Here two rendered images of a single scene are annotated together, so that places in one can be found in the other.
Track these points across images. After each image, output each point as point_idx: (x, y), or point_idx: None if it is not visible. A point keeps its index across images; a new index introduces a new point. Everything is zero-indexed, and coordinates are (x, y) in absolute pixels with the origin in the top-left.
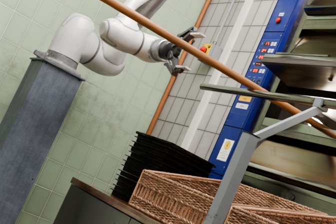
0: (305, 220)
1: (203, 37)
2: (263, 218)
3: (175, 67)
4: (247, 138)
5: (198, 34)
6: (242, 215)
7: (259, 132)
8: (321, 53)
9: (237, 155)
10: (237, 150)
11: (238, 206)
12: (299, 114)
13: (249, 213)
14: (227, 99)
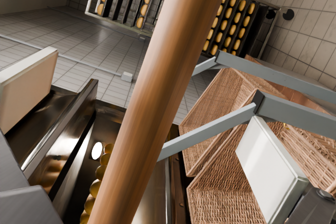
0: None
1: (46, 89)
2: (308, 140)
3: (313, 188)
4: (267, 93)
5: (54, 53)
6: (332, 161)
7: (243, 108)
8: None
9: (293, 103)
10: (289, 103)
11: (333, 182)
12: (172, 140)
13: (321, 154)
14: None
